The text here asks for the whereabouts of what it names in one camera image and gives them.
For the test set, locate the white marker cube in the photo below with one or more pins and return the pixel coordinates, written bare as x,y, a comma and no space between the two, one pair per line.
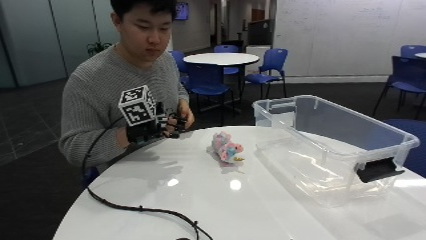
135,106

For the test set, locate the pink and blue plush toy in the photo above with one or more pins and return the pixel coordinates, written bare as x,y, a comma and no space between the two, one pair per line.
227,149

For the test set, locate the the person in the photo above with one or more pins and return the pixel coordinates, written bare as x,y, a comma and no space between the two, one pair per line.
102,83

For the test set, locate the round white table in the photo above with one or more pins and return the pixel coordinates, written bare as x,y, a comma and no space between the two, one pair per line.
222,58

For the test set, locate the green potted plant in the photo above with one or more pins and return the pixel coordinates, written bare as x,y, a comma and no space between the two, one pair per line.
98,48

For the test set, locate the dark cabinet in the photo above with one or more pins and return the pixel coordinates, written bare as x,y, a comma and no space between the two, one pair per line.
259,32

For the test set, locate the clear plastic storage bin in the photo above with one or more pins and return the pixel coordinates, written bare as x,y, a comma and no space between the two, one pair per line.
337,133

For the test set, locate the black bin latch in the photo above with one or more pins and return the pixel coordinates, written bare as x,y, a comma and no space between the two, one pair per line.
380,170

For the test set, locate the white table edge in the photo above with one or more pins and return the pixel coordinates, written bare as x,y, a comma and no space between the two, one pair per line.
421,55

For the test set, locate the wall monitor screen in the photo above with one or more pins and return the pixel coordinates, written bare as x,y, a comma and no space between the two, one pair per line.
182,10

